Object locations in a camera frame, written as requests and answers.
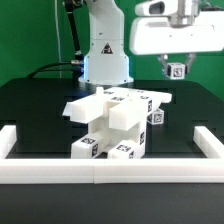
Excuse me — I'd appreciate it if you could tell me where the white chair back frame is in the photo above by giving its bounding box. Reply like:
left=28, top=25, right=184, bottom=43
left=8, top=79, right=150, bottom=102
left=63, top=87, right=172, bottom=124

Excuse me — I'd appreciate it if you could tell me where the white chair seat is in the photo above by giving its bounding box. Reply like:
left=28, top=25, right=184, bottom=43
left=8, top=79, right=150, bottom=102
left=88, top=117, right=146, bottom=159

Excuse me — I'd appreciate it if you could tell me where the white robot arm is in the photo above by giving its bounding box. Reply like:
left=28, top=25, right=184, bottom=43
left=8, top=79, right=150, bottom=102
left=79, top=0, right=224, bottom=87

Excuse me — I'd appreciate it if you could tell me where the white tagged cube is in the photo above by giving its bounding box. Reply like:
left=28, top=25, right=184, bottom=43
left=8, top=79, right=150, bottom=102
left=167, top=63, right=185, bottom=80
left=147, top=108, right=164, bottom=125

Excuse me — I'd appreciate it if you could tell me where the white U-shaped fence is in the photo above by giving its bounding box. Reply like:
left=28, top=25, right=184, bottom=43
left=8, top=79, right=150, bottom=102
left=0, top=125, right=224, bottom=184

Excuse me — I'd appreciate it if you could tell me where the black camera stand pole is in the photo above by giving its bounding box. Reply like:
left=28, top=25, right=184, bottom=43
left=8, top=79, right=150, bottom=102
left=63, top=0, right=83, bottom=61

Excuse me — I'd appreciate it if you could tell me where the black cable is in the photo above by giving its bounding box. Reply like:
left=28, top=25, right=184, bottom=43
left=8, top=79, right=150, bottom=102
left=26, top=61, right=84, bottom=80

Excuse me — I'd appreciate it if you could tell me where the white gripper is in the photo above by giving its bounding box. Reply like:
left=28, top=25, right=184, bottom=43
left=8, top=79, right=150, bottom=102
left=130, top=0, right=224, bottom=76

